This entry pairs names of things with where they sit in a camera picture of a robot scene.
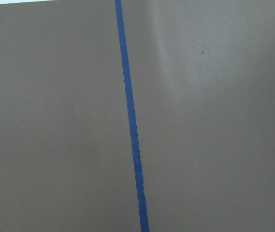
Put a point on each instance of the white side table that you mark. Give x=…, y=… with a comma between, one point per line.
x=20, y=1

